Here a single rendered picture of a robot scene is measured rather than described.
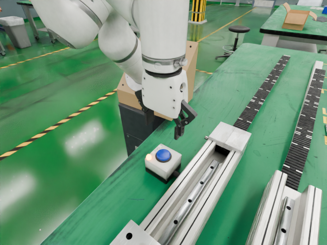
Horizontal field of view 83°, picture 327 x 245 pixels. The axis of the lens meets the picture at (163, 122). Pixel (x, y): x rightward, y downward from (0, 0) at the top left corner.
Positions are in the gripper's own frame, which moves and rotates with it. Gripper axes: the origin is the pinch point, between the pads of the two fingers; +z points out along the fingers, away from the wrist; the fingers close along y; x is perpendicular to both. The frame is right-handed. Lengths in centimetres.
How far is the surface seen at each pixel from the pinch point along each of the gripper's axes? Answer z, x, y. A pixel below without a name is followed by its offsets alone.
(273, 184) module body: 9.0, -6.6, -27.4
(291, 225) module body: 13.0, -1.7, -33.4
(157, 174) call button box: 14.7, 4.0, -0.9
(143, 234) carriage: 5.0, 20.6, -10.9
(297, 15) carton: 4, -233, -3
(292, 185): 16.9, -16.9, -33.1
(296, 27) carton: 15, -234, -6
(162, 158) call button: 10.2, 1.5, -0.8
